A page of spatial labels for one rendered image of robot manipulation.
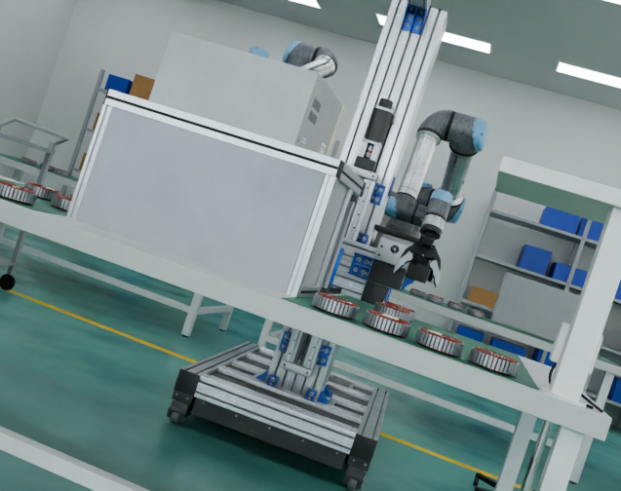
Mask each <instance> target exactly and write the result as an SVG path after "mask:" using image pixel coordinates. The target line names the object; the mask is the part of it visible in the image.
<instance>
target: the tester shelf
mask: <svg viewBox="0 0 621 491"><path fill-rule="evenodd" d="M103 104H105V105H108V106H112V107H115V108H118V109H121V110H124V111H128V112H131V113H134V114H137V115H139V116H142V117H146V118H149V119H152V120H155V121H158V122H162V123H165V124H168V125H171V126H174V127H178V128H181V129H184V130H187V131H190V132H195V133H198V134H201V135H204V136H207V137H211V138H214V139H217V140H220V141H223V142H226V143H230V144H233V145H236V146H239V147H242V148H246V149H249V150H252V151H254V152H257V153H260V154H264V155H267V156H270V157H273V158H276V159H280V160H283V161H286V162H289V163H292V164H295V165H299V166H302V167H305V168H308V169H310V170H316V171H319V172H322V173H325V174H328V175H331V176H335V177H337V178H338V181H339V182H340V183H342V184H343V185H344V186H345V187H347V188H348V189H352V190H353V191H354V192H353V195H355V196H358V197H361V198H362V196H363V193H364V190H365V187H366V183H365V182H364V181H363V180H362V179H361V178H360V177H359V176H358V175H356V174H355V173H354V172H353V171H352V170H351V169H350V168H349V167H348V166H347V165H346V164H345V163H344V162H343V161H342V160H338V159H335V158H333V157H330V156H326V155H323V154H320V153H317V152H313V151H310V150H307V149H304V148H300V147H297V146H294V145H291V144H287V143H285V142H282V141H279V140H275V139H272V138H269V137H266V136H263V135H259V134H256V133H253V132H247V131H244V130H241V129H238V128H234V127H231V126H228V125H225V124H221V123H219V122H216V121H213V120H209V119H206V118H203V117H200V116H196V115H193V114H190V113H187V112H184V111H180V110H177V109H174V108H171V107H168V106H165V105H162V104H159V103H155V102H152V101H149V100H146V99H142V98H139V97H136V96H133V95H129V94H124V93H121V92H117V91H114V90H111V89H108V90H107V93H106V96H105V100H104V103H103Z"/></svg>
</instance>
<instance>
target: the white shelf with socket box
mask: <svg viewBox="0 0 621 491"><path fill-rule="evenodd" d="M495 191H497V192H500V193H503V194H507V195H510V196H513V197H517V198H520V199H523V200H526V201H530V202H533V203H536V204H539V205H542V206H545V207H548V208H554V209H557V210H561V211H564V212H567V213H570V214H574V215H577V216H580V217H584V218H587V219H590V220H593V221H597V222H599V223H602V224H604V225H603V228H602V233H601V236H600V239H599V242H598V245H597V248H596V251H595V254H594V257H593V259H592V262H591V265H590V268H589V271H588V274H587V277H586V280H585V282H584V285H583V288H582V291H581V294H580V297H579V300H578V303H577V306H576V309H575V312H574V315H573V318H572V320H571V323H570V324H569V323H566V322H563V321H562V322H561V325H560V328H559V331H558V334H557V337H556V340H555V343H554V345H553V348H552V351H551V354H550V356H549V360H551V361H553V362H554V364H553V366H552V368H551V370H550V373H549V384H550V386H549V389H548V388H545V387H540V390H539V391H540V392H541V393H543V394H545V395H547V396H550V397H553V398H556V399H559V400H561V401H564V402H567V403H570V404H573V405H576V406H580V407H586V406H587V407H589V408H591V409H593V408H594V407H595V408H596V409H598V411H599V412H601V413H603V410H602V409H600V408H599V407H598V406H596V405H595V404H594V403H593V402H591V401H590V400H589V399H588V398H586V397H585V396H584V395H583V394H582V392H583V389H584V386H585V383H586V380H587V377H588V374H591V373H592V371H593V368H594V365H595V362H596V359H597V356H598V353H599V350H600V348H601V345H602V340H603V335H602V332H603V329H604V326H605V323H606V320H607V317H608V314H609V311H610V308H611V305H612V302H613V300H614V297H615V294H616V291H617V288H618V285H619V283H620V280H621V190H619V189H616V188H612V187H609V186H605V185H602V184H599V183H596V182H593V181H589V180H586V179H583V178H579V177H576V176H572V175H569V174H566V173H562V172H559V171H555V170H549V169H546V168H543V167H539V166H536V165H533V164H530V163H527V162H523V161H520V160H516V159H513V158H510V157H506V156H503V158H502V161H501V164H500V167H499V170H498V175H497V181H496V187H495ZM556 365H557V366H556ZM555 366H556V369H555V372H554V375H553V378H552V380H551V377H552V373H553V370H554V368H555ZM581 397H583V398H584V399H585V400H587V401H588V402H589V403H590V404H591V405H593V406H594V407H593V406H591V405H589V404H587V403H586V402H584V401H582V400H580V398H581Z"/></svg>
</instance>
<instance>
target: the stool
mask: <svg viewBox="0 0 621 491"><path fill-rule="evenodd" d="M552 425H553V423H552V422H549V421H547V420H543V423H542V426H541V429H540V432H539V435H538V438H537V440H536V443H535V446H534V449H533V452H532V454H531V457H530V460H529V463H528V466H527V469H526V472H525V475H524V480H523V483H522V486H521V489H520V491H530V488H531V485H532V482H533V480H534V478H535V475H536V472H537V469H538V466H539V463H540V460H541V457H542V454H543V451H544V448H545V445H546V442H547V439H548V436H549V433H550V430H551V428H552ZM479 480H481V481H483V482H485V483H487V484H488V485H490V486H492V487H494V488H495V485H496V483H497V482H496V481H494V480H493V479H491V478H489V477H487V476H485V475H484V474H482V473H480V472H477V473H476V476H475V479H474V482H473V485H475V486H478V483H479ZM474 491H494V490H490V489H485V488H482V487H475V490H474Z"/></svg>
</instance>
